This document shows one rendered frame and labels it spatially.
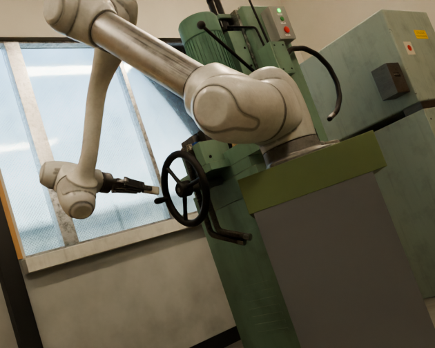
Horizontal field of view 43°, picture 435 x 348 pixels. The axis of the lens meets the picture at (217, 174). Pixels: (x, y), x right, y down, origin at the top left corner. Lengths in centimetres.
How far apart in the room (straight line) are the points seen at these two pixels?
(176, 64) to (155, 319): 216
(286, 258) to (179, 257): 219
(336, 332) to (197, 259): 228
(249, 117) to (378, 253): 43
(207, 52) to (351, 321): 133
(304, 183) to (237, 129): 22
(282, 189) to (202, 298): 225
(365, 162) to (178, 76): 50
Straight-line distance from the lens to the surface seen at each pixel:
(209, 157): 205
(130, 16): 178
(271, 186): 133
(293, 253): 132
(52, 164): 193
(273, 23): 247
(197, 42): 232
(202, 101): 124
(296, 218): 132
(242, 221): 209
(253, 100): 125
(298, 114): 142
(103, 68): 181
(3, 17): 360
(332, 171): 134
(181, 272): 346
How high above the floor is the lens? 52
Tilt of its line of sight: 8 degrees up
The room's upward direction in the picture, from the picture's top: 19 degrees counter-clockwise
